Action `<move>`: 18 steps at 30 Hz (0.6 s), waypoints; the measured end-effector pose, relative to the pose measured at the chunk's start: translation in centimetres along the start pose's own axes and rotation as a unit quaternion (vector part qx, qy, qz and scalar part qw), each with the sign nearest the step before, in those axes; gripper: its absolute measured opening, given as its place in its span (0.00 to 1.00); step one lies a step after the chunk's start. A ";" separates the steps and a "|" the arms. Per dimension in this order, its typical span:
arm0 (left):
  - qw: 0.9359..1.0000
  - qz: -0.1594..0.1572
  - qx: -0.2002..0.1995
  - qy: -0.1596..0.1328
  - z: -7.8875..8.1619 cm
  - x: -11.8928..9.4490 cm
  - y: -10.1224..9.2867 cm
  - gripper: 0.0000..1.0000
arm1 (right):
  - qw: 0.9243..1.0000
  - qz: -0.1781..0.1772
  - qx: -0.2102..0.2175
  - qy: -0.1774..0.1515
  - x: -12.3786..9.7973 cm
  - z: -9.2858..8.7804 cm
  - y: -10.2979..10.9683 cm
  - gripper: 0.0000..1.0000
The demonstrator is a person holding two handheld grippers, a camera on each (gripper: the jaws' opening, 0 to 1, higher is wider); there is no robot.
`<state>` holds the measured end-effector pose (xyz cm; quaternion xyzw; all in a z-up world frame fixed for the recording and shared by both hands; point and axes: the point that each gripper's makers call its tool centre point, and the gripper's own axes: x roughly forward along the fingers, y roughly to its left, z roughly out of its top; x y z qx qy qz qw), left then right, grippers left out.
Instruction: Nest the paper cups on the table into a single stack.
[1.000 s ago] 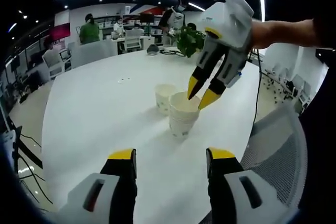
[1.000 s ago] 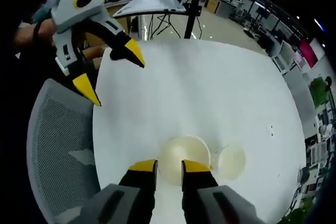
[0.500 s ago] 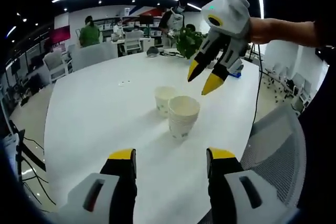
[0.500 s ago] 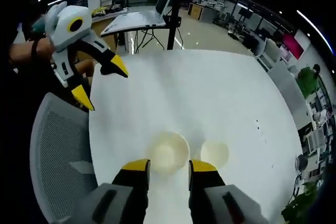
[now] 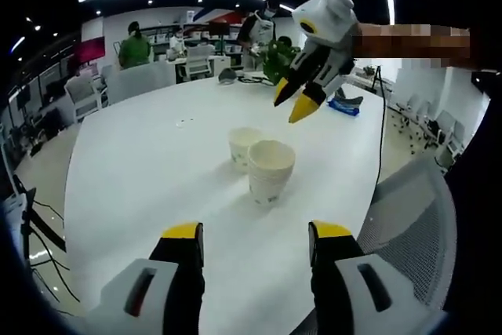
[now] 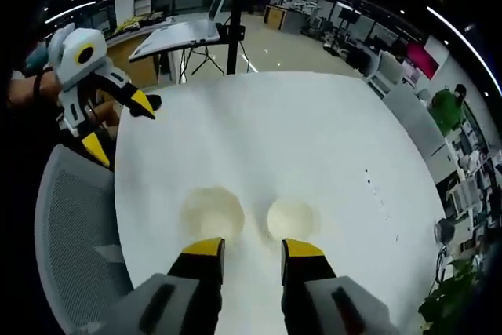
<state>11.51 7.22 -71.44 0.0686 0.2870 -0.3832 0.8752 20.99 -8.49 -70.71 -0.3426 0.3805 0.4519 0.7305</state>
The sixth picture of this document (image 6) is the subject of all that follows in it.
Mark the silver laptop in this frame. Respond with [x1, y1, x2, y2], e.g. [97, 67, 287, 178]
[129, 0, 246, 62]

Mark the grey mesh office chair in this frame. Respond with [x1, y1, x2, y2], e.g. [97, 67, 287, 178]
[34, 144, 134, 332]

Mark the black laptop stand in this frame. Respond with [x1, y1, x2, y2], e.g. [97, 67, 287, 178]
[180, 0, 260, 77]

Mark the long ceiling strip light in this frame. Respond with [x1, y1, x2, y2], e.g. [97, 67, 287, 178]
[426, 5, 502, 96]

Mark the black table cable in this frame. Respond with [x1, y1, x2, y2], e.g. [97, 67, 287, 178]
[433, 241, 452, 285]

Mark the person's left hand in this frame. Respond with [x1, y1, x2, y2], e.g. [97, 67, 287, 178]
[42, 74, 64, 107]

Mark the wooden side desk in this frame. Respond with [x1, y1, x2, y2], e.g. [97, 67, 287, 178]
[105, 16, 177, 89]

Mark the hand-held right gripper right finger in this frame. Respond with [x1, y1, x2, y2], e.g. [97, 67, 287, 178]
[279, 237, 401, 335]

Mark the white desk partition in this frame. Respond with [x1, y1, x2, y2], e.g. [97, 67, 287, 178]
[382, 83, 460, 187]

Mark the pink wall screen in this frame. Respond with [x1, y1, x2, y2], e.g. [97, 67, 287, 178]
[406, 42, 440, 81]

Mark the grey round speaker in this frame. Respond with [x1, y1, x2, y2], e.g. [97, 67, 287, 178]
[434, 217, 456, 242]

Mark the white office chair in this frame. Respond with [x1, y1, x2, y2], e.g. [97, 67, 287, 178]
[364, 50, 405, 95]

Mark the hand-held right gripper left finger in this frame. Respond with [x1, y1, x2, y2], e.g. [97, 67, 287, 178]
[84, 235, 227, 335]

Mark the green potted plant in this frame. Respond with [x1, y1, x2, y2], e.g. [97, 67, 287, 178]
[417, 259, 491, 335]

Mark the cluster of paper cups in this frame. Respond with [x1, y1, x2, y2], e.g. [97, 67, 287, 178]
[180, 185, 321, 249]

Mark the wooden cabinet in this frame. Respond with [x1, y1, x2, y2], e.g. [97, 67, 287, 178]
[264, 4, 289, 32]

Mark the white table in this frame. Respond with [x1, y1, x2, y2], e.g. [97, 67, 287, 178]
[113, 71, 448, 335]

